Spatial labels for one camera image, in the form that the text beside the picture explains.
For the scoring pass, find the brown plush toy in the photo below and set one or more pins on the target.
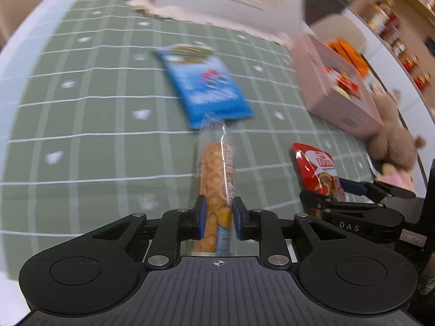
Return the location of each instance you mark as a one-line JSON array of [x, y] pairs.
[[394, 139]]

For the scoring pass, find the cream printed tote bag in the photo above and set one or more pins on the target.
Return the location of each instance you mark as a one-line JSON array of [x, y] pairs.
[[231, 0]]

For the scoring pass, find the green checked tablecloth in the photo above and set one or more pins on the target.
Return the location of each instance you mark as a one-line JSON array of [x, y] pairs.
[[85, 125]]

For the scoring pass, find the orange cracker packet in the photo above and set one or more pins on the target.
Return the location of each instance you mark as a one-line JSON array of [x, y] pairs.
[[212, 176]]

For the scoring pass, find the small red snack packet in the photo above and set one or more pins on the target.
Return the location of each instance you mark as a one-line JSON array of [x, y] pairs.
[[312, 169]]

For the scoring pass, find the orange bag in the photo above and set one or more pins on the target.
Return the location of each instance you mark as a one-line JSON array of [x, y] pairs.
[[350, 54]]

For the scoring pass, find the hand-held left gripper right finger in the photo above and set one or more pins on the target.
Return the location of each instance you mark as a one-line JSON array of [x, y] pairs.
[[238, 219]]

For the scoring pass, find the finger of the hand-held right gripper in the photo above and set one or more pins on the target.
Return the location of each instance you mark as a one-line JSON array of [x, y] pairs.
[[360, 222], [351, 186]]

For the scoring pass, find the pink cardboard box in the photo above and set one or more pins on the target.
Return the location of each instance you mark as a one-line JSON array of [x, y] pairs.
[[326, 102]]

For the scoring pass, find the blue snack bag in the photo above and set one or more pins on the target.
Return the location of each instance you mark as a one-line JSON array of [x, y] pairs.
[[207, 85]]

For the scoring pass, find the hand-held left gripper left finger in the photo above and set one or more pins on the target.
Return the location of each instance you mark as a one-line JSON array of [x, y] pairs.
[[202, 217]]

